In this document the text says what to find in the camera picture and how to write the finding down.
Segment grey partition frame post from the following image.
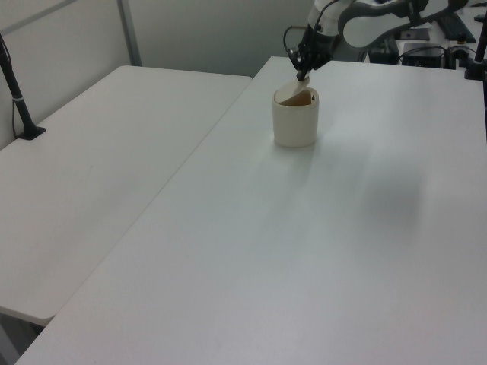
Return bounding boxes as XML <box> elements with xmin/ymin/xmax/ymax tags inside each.
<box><xmin>116</xmin><ymin>0</ymin><xmax>143</xmax><ymax>67</ymax></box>

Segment black box with green connector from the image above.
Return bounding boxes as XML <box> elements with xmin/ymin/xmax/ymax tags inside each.
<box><xmin>368</xmin><ymin>36</ymin><xmax>401</xmax><ymax>65</ymax></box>

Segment dark flat tablet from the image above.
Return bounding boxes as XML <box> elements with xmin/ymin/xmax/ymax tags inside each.
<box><xmin>399</xmin><ymin>27</ymin><xmax>431</xmax><ymax>41</ymax></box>

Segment cream round trash bin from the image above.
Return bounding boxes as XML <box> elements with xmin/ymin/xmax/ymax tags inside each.
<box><xmin>271</xmin><ymin>87</ymin><xmax>320</xmax><ymax>148</ymax></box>

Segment black cable on pole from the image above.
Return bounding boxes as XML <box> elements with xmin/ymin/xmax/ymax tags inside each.
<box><xmin>0</xmin><ymin>36</ymin><xmax>21</xmax><ymax>138</ymax></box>

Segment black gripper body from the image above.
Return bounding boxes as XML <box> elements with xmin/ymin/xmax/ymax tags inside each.
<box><xmin>288</xmin><ymin>24</ymin><xmax>336</xmax><ymax>66</ymax></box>

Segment black keyboard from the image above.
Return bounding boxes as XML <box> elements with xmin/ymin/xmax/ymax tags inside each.
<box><xmin>438</xmin><ymin>14</ymin><xmax>477</xmax><ymax>43</ymax></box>

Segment black electronics box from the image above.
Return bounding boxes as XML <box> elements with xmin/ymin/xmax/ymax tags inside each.
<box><xmin>399</xmin><ymin>42</ymin><xmax>447</xmax><ymax>68</ymax></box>

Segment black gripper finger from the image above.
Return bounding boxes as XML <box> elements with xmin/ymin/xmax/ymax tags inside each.
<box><xmin>303</xmin><ymin>59</ymin><xmax>325</xmax><ymax>81</ymax></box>
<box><xmin>292</xmin><ymin>56</ymin><xmax>307</xmax><ymax>82</ymax></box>

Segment black clamp stand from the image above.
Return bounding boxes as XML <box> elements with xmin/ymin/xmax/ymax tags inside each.
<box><xmin>463</xmin><ymin>17</ymin><xmax>487</xmax><ymax>81</ymax></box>

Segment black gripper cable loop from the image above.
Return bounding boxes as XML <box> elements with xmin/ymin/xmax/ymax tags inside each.
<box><xmin>283</xmin><ymin>24</ymin><xmax>307</xmax><ymax>54</ymax></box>

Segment black camera stand pole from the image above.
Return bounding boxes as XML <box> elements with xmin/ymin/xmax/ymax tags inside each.
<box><xmin>0</xmin><ymin>33</ymin><xmax>47</xmax><ymax>141</ymax></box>

